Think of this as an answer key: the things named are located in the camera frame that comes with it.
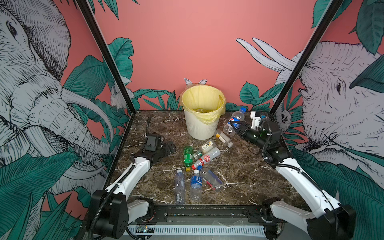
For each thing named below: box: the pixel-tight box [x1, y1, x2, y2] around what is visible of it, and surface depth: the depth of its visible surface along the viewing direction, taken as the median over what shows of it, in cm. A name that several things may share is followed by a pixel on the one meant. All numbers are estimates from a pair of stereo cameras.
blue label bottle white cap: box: [190, 169, 203, 202], surface depth 83 cm
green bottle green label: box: [183, 146, 194, 173], surface depth 90 cm
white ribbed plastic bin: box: [183, 107, 226, 140], surface depth 86 cm
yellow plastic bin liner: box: [180, 83, 227, 125], surface depth 97 cm
